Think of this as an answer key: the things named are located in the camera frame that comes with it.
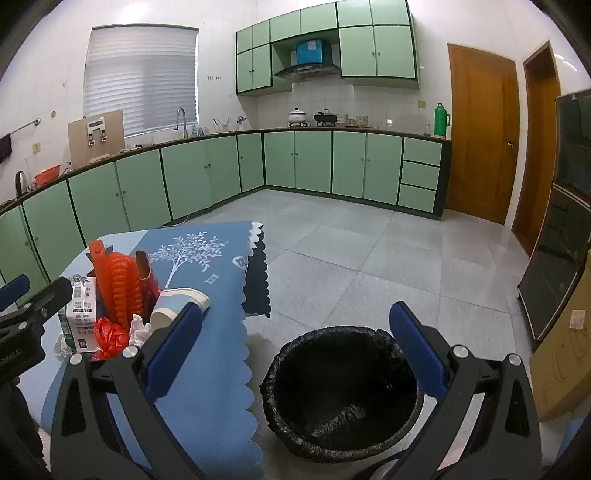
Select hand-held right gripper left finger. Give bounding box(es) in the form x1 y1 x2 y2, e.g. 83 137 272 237
50 302 206 480

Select blue box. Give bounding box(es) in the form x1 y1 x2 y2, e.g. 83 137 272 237
295 39 331 65

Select green wall cabinets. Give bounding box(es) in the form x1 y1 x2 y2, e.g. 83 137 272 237
235 0 420 97

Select black range hood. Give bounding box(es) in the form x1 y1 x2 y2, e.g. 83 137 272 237
273 64 341 84

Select green base cabinets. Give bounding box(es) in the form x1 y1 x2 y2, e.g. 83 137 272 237
0 129 452 296

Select metal towel rail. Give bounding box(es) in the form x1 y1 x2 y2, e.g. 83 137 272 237
7 118 41 137

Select white paper cup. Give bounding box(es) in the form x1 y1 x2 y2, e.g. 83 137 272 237
150 287 212 342

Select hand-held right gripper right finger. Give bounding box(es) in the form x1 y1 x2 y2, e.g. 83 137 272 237
389 301 542 480

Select white milk carton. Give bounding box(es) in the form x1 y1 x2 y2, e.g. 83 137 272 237
58 275 99 354

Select cardboard box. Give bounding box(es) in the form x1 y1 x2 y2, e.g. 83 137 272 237
529 263 591 423

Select red plastic bag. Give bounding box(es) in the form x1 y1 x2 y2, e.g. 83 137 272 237
92 318 130 361

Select black glass cabinet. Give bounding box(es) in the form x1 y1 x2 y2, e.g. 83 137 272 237
517 90 591 340

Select black-lined waste bin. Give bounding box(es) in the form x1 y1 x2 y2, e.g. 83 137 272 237
260 325 424 463

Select red basin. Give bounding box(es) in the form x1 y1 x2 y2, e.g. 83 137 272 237
33 165 62 186

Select orange foam fruit net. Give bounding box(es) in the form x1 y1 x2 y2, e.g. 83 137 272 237
89 240 145 333

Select person's left forearm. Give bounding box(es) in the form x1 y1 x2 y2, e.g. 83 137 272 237
0 378 51 480

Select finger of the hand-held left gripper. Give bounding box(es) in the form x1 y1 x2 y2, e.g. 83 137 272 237
0 275 31 311
21 278 75 324

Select green thermos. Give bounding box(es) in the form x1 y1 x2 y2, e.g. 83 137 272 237
433 102 452 138

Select white tissue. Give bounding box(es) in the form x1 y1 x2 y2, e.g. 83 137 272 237
128 314 152 347

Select blue tree print tablecloth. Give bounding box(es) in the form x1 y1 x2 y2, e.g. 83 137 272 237
41 220 271 480

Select wooden door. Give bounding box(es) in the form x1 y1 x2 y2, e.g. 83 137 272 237
512 41 563 257
445 43 522 225

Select white window blind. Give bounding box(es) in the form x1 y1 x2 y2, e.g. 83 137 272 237
83 26 199 138

